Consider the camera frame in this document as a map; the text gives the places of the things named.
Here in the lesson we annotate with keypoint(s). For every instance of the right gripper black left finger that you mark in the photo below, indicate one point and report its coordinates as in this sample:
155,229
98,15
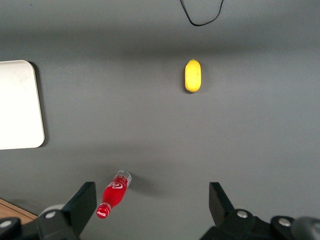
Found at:
75,215

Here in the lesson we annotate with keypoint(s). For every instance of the wooden drawer cabinet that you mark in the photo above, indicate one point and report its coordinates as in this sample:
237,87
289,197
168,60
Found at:
10,210

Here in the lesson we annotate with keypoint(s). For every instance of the red cola bottle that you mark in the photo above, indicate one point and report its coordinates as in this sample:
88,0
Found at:
113,195

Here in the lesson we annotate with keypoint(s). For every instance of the cream rectangular tray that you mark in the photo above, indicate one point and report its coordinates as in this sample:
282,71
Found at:
17,105

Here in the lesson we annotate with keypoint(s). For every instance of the yellow lemon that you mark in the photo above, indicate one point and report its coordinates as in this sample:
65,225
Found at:
193,76

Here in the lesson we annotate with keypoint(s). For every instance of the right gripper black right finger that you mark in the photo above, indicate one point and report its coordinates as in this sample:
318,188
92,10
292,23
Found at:
222,220

